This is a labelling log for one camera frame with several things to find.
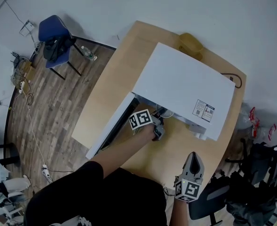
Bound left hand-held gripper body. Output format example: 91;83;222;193
129;109;165;141

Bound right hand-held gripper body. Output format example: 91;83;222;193
175;173;204;203

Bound white microwave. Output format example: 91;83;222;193
86;42;236;160

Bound person's right forearm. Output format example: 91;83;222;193
170;196;190;226

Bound person's left forearm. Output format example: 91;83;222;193
91;126;157;179

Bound black office chair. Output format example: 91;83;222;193
189;170;230;226

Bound heap of black clothes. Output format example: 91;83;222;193
225;142;277;226

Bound yellow plastic basket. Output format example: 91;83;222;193
178;33;204;61

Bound clear plastic water bottle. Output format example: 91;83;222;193
81;45;98;61

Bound person's black shirt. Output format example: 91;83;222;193
24;161;168;226

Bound black bag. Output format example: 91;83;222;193
43;35;77;62

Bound brown cardboard box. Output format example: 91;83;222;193
18;60;35;81

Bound blue chair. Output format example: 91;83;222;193
38;15;82;81

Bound black round stool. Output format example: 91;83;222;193
0;142;20;167

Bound black router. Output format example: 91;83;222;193
10;52;21;68

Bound clear bags with red handles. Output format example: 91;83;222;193
237;106;277;141

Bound long white cable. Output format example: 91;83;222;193
23;92;46;167

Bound white wall box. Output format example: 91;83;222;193
19;19;35;37

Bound grey wall cable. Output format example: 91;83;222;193
0;0;34;42

